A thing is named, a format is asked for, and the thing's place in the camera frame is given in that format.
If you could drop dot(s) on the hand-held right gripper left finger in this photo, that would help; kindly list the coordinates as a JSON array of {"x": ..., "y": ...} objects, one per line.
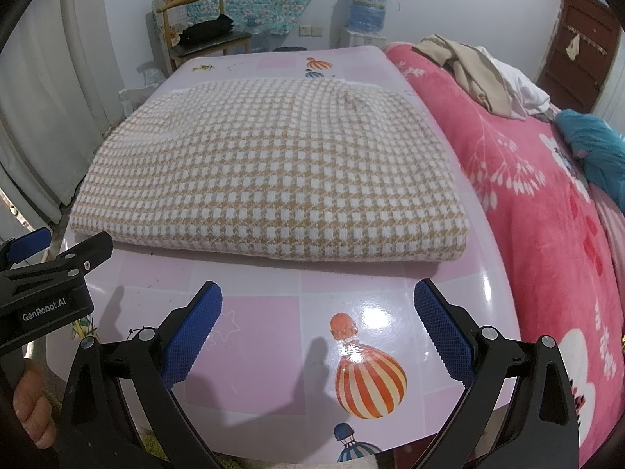
[{"x": 190, "y": 337}]

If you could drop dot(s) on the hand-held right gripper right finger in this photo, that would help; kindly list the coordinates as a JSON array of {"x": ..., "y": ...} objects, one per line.
[{"x": 444, "y": 337}]

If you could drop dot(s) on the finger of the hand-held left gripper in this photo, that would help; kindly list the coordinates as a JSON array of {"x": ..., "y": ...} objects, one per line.
[
  {"x": 88, "y": 251},
  {"x": 29, "y": 244}
]

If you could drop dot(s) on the beige white houndstooth coat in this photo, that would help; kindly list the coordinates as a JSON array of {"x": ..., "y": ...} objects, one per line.
[{"x": 268, "y": 166}]

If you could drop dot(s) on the person's left hand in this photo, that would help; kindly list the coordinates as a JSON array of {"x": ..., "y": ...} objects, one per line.
[{"x": 34, "y": 400}]

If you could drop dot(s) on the white curtain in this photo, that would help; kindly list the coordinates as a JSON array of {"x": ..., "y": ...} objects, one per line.
[{"x": 49, "y": 107}]

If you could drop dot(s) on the pink floral blanket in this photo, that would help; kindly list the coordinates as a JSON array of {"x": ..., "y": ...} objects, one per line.
[{"x": 527, "y": 205}]

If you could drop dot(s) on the clear plastic bag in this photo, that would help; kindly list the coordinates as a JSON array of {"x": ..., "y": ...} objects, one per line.
[{"x": 154, "y": 75}]

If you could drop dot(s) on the teal fleece cloth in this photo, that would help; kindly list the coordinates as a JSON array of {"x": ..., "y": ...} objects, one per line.
[{"x": 595, "y": 146}]

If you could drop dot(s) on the black bag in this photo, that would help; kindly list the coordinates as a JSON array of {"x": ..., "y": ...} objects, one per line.
[{"x": 205, "y": 29}]

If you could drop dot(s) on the beige garment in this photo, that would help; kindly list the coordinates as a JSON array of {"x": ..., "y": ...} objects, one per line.
[{"x": 468, "y": 73}]

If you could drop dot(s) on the clear plastic bottle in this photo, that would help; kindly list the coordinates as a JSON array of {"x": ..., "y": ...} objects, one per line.
[{"x": 256, "y": 34}]

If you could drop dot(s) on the brown wooden door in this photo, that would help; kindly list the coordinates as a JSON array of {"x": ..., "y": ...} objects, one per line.
[{"x": 576, "y": 78}]

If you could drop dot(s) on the white water dispenser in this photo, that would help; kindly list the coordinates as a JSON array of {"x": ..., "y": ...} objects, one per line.
[{"x": 356, "y": 39}]

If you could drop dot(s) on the small beige hanging cloth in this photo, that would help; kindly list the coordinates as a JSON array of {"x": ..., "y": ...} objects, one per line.
[{"x": 573, "y": 49}]

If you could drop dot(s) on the blue water jug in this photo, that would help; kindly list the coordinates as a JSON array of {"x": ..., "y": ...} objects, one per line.
[{"x": 368, "y": 7}]

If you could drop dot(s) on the white wall socket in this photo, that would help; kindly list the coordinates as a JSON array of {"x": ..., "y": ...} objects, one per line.
[{"x": 311, "y": 30}]

